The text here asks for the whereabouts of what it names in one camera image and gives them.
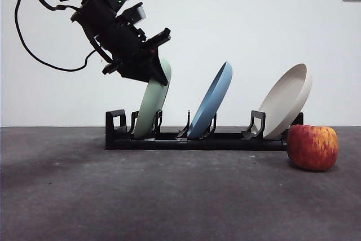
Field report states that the beige plate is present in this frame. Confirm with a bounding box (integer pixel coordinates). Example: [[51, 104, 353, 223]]
[[258, 63, 313, 141]]

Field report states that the red apple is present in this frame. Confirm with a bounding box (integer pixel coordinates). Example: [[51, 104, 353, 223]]
[[287, 124, 338, 172]]

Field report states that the black plate rack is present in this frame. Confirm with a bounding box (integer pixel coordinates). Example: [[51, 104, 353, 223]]
[[105, 109, 305, 151]]

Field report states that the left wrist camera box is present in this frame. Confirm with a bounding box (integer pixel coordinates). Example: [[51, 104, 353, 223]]
[[117, 2, 146, 25]]

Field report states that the green plate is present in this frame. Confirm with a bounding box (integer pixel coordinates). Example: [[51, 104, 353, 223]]
[[133, 58, 172, 139]]

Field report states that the blue plate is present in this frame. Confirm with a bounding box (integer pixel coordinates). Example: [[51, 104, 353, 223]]
[[187, 61, 234, 140]]

